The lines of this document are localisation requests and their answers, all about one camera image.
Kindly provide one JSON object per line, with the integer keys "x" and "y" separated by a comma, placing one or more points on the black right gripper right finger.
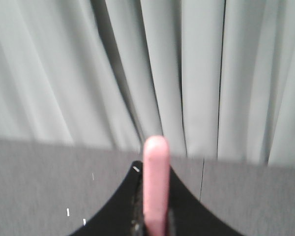
{"x": 188, "y": 217}

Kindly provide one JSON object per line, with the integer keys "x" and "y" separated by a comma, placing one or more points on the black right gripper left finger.
{"x": 122, "y": 215}

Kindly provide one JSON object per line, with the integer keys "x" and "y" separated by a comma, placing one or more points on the white pleated curtain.
{"x": 215, "y": 77}

